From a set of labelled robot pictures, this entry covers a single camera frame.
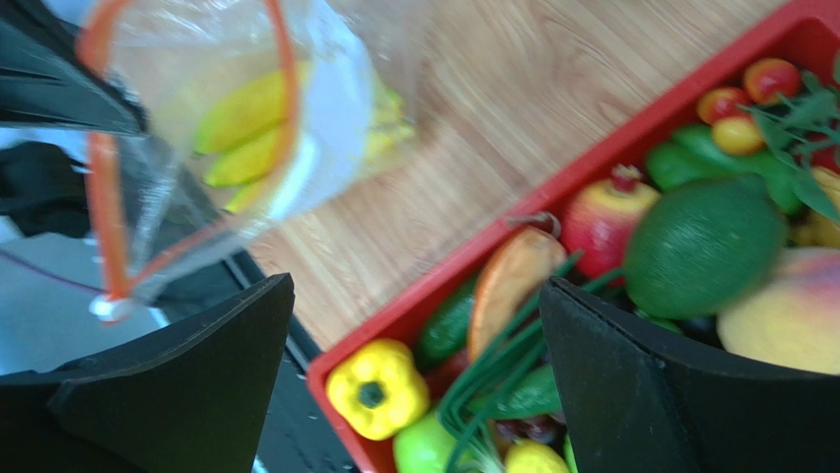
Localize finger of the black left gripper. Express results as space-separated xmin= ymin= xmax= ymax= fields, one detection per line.
xmin=1 ymin=13 xmax=147 ymax=135

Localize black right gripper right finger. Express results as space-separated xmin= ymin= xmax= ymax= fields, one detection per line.
xmin=539 ymin=278 xmax=839 ymax=472

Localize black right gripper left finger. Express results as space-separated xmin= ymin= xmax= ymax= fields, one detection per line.
xmin=1 ymin=275 xmax=295 ymax=472

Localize clear orange zip top bag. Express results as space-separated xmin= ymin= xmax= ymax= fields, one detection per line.
xmin=77 ymin=1 xmax=427 ymax=323

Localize yellow banana bunch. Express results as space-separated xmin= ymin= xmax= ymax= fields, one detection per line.
xmin=192 ymin=69 xmax=415 ymax=214

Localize dark green avocado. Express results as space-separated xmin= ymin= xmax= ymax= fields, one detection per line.
xmin=622 ymin=173 xmax=788 ymax=319

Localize red pomegranate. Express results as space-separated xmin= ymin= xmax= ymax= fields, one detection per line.
xmin=560 ymin=165 xmax=660 ymax=279

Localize yellow bell pepper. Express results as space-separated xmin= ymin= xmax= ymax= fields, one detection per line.
xmin=325 ymin=339 xmax=431 ymax=440

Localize pink peach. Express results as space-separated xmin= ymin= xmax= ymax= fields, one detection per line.
xmin=717 ymin=247 xmax=839 ymax=374

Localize green cucumber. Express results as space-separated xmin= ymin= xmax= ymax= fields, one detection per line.
xmin=413 ymin=276 xmax=477 ymax=372

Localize green lime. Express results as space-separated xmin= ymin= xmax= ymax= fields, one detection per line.
xmin=392 ymin=411 xmax=456 ymax=473

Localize red plastic tray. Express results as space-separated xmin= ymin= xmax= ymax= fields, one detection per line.
xmin=306 ymin=0 xmax=840 ymax=473

